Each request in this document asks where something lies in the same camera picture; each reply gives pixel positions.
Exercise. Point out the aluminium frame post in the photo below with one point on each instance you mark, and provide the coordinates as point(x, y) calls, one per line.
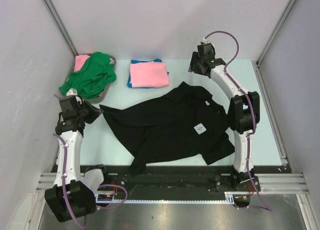
point(60, 26)
point(276, 30)

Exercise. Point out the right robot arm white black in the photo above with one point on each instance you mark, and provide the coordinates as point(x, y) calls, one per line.
point(243, 112)

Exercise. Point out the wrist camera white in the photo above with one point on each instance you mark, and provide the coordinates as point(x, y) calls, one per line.
point(205, 41)
point(71, 92)

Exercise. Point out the right aluminium frame post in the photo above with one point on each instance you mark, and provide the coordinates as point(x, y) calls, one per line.
point(276, 30)

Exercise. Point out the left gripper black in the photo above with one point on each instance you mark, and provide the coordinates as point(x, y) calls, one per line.
point(95, 112)

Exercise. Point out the green t shirt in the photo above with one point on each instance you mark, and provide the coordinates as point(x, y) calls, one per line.
point(90, 77)

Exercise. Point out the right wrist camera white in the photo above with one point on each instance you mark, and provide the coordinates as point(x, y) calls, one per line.
point(205, 41)

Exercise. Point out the black polo shirt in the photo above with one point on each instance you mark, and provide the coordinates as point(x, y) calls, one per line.
point(183, 123)

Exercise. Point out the left aluminium frame post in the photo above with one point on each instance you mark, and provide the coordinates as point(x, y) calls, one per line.
point(60, 26)

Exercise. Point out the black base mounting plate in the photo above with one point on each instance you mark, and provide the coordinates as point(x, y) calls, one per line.
point(173, 183)

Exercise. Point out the grey laundry tray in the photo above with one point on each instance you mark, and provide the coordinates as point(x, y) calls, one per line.
point(100, 98)

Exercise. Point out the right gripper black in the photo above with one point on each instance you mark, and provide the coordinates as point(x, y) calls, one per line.
point(192, 67)

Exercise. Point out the folded blue t shirt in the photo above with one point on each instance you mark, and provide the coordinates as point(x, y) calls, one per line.
point(129, 81)

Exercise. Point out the pink t shirt in tray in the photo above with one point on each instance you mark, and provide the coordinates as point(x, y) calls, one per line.
point(80, 61)

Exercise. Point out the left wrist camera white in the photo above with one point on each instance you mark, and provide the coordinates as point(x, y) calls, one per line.
point(71, 92)

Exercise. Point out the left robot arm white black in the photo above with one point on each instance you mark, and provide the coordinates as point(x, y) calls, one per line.
point(73, 195)

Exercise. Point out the folded pink t shirt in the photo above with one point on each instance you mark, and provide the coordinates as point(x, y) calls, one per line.
point(150, 75)

